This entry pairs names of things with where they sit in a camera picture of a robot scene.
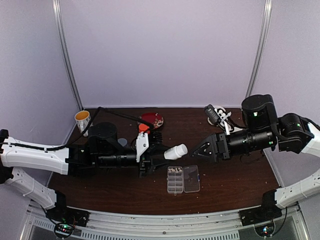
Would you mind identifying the orange pill bottle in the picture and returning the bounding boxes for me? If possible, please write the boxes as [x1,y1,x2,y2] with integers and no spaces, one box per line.
[138,123,150,134]

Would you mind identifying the cream ribbed mug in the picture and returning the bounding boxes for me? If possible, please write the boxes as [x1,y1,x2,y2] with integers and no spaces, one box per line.
[207,105,232,128]

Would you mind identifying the clear plastic pill organizer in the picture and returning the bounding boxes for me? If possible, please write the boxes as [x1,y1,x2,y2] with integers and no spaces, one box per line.
[166,165,201,196]

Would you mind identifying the left aluminium frame post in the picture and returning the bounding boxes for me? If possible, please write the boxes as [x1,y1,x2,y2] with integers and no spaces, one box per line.
[52,0,83,110]

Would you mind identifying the red floral plate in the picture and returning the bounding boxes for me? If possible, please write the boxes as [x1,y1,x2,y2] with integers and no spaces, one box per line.
[140,112,165,130]

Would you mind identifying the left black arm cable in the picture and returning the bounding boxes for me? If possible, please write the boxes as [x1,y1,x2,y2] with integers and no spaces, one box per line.
[0,106,153,151]

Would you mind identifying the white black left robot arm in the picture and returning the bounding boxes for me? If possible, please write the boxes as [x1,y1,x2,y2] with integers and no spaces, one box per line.
[0,122,170,222]

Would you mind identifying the right aluminium frame post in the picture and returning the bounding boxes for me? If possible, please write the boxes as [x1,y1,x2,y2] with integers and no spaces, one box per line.
[244,0,273,99]

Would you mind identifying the grey lid pill bottle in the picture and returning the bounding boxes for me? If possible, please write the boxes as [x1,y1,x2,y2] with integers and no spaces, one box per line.
[117,138,129,148]

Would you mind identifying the aluminium frame post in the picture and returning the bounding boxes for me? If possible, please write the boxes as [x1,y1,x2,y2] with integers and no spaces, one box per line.
[52,0,83,110]
[244,0,273,99]

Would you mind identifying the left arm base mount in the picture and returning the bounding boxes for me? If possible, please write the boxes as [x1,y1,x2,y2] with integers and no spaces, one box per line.
[41,202,90,240]

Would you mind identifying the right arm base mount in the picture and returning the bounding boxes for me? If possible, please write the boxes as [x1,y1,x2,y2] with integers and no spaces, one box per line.
[239,204,283,239]

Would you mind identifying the white pills in organizer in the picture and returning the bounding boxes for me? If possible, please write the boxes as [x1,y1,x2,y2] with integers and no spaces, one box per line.
[168,168,182,174]

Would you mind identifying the yellow interior patterned mug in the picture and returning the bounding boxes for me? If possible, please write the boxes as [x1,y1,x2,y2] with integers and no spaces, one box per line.
[74,110,91,137]

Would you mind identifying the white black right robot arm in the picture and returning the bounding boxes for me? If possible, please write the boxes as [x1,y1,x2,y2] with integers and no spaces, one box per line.
[190,94,320,221]

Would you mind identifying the white pill bottle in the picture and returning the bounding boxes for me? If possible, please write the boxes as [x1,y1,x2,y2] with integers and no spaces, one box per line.
[163,144,188,160]

